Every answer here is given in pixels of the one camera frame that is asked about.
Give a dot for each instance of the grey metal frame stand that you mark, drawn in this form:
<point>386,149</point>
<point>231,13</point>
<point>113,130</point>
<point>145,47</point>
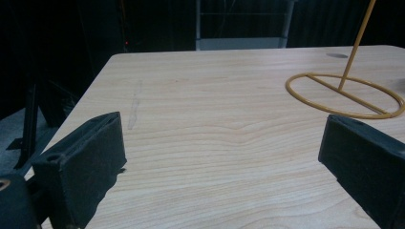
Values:
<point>242,43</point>

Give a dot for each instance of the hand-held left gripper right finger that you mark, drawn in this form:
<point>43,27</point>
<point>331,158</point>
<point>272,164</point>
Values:
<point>369,159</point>

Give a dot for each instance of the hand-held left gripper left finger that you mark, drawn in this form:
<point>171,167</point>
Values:
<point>82,162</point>

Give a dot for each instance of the black metal stand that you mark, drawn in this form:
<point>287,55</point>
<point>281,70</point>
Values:
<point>30,127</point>

